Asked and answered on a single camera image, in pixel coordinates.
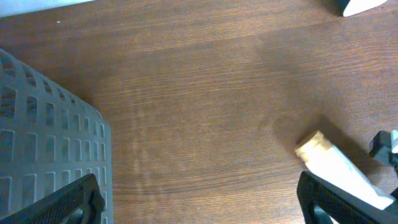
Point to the white bamboo print tube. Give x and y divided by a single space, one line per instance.
326 161

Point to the grey plastic mesh basket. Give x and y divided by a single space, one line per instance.
49 138

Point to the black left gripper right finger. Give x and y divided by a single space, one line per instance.
322 202

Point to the white barcode scanner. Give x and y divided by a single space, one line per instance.
353 7

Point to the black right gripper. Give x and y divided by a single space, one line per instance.
383 148

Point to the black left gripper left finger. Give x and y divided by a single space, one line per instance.
77 202

